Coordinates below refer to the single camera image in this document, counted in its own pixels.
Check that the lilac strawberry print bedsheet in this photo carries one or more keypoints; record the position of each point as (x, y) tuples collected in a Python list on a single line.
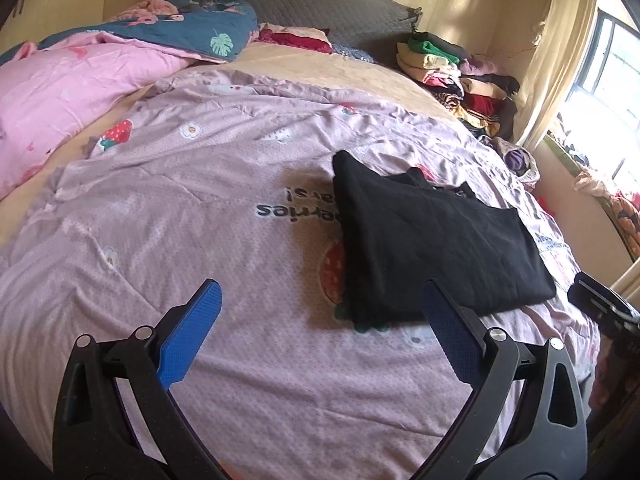
[(200, 210)]

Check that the black sweater with orange cuffs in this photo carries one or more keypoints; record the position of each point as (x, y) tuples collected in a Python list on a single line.
[(440, 240)]

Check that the dark patterned cloth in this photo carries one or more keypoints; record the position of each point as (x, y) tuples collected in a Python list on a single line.
[(615, 375)]

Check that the pile of folded clothes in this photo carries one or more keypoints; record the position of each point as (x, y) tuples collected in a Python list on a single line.
[(450, 60)]

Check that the red cloth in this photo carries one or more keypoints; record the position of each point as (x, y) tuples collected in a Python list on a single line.
[(295, 40)]

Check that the blue floral quilt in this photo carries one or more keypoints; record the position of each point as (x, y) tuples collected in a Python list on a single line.
[(200, 30)]

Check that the cream wardrobe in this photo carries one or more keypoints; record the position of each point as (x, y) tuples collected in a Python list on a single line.
[(50, 0)]

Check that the plastic bag with purple cloth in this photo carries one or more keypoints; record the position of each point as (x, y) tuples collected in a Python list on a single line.
[(517, 160)]

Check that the grey quilted headboard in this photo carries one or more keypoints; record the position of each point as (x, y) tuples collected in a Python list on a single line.
[(300, 0)]

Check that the blue patterned pillow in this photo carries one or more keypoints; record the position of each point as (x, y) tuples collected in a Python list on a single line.
[(352, 53)]

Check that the pink quilt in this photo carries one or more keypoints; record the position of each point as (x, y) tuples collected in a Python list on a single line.
[(65, 90)]

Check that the window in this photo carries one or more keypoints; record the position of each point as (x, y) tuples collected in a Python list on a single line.
[(620, 60)]

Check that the cream curtain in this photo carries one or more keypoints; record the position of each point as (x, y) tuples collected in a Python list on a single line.
[(560, 35)]

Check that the clothes on window sill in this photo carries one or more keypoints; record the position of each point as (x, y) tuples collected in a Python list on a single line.
[(620, 210)]

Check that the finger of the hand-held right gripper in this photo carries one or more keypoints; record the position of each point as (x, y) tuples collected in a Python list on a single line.
[(590, 292)]

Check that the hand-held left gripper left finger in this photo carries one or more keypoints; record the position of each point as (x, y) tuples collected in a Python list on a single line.
[(192, 330)]

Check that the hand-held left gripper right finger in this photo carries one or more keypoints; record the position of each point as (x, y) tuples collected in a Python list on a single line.
[(450, 330)]

